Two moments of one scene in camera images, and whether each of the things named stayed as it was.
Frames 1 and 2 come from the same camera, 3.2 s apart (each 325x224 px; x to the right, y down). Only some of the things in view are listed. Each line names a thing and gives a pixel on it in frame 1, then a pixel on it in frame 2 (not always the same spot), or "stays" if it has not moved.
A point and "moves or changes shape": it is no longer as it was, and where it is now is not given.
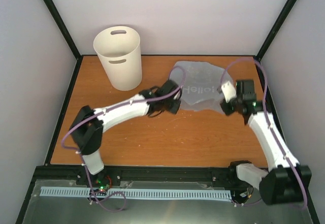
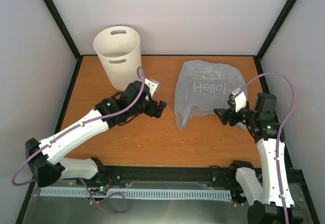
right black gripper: (227, 110) -> (224, 119)
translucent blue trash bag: (200, 82) moves or changes shape
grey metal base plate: (64, 209) stays
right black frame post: (285, 13) stays
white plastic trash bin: (118, 48) stays
